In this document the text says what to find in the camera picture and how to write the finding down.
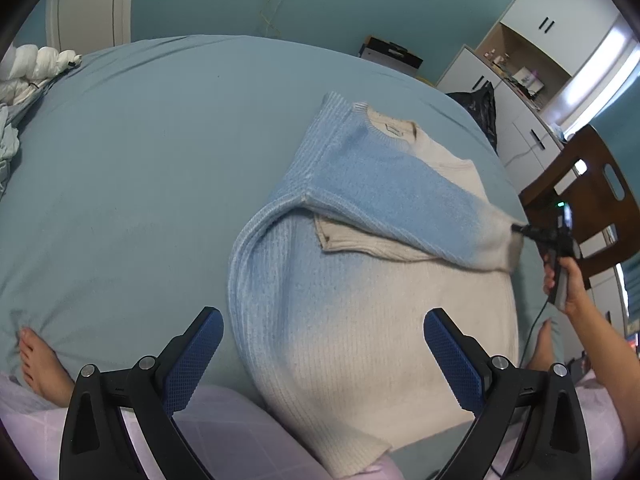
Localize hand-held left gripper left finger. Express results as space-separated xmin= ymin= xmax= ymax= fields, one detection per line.
xmin=59 ymin=306 xmax=224 ymax=480

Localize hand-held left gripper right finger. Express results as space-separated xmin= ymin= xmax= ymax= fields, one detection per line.
xmin=423 ymin=308 xmax=593 ymax=480

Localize white and blue knit sweater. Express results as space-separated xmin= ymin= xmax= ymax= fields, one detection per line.
xmin=227 ymin=91 xmax=526 ymax=478

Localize person's right forearm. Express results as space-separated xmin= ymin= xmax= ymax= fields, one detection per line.
xmin=570 ymin=296 xmax=640 ymax=436

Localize person's right hand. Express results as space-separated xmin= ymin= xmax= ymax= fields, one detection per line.
xmin=543 ymin=252 xmax=593 ymax=318

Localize brown wooden chair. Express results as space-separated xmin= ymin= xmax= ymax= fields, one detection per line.
xmin=519 ymin=125 xmax=637 ymax=291

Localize pink checked pants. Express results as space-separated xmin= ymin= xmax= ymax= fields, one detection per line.
xmin=0 ymin=367 xmax=633 ymax=480

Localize person's right foot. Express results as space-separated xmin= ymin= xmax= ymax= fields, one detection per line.
xmin=527 ymin=317 xmax=556 ymax=371

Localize person's foot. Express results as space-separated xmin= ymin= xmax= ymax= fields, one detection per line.
xmin=527 ymin=317 xmax=556 ymax=371
xmin=17 ymin=327 xmax=76 ymax=408

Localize black trash bag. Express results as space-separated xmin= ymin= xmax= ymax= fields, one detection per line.
xmin=446 ymin=82 xmax=498 ymax=153

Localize person's left foot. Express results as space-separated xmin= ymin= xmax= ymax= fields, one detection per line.
xmin=17 ymin=327 xmax=76 ymax=408

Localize white box with pink print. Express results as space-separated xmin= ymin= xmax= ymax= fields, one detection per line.
xmin=515 ymin=67 xmax=545 ymax=89

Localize bright window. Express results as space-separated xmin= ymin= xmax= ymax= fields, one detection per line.
xmin=547 ymin=15 xmax=640 ymax=133

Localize bed with blue sheet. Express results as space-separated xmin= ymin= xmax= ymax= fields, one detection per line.
xmin=0 ymin=35 xmax=568 ymax=480

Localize black and white box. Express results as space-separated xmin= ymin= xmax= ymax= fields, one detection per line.
xmin=358 ymin=36 xmax=423 ymax=70

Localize grey crumpled cloth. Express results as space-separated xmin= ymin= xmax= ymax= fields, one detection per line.
xmin=0 ymin=102 xmax=21 ymax=196

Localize white puffy jacket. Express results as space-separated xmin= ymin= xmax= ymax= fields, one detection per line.
xmin=0 ymin=44 xmax=83 ymax=106

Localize white door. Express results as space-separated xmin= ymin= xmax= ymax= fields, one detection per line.
xmin=47 ymin=0 xmax=136 ymax=53

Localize white cable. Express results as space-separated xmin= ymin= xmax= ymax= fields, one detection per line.
xmin=502 ymin=144 xmax=548 ymax=166

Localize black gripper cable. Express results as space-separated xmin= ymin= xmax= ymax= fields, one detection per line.
xmin=517 ymin=302 xmax=551 ymax=368

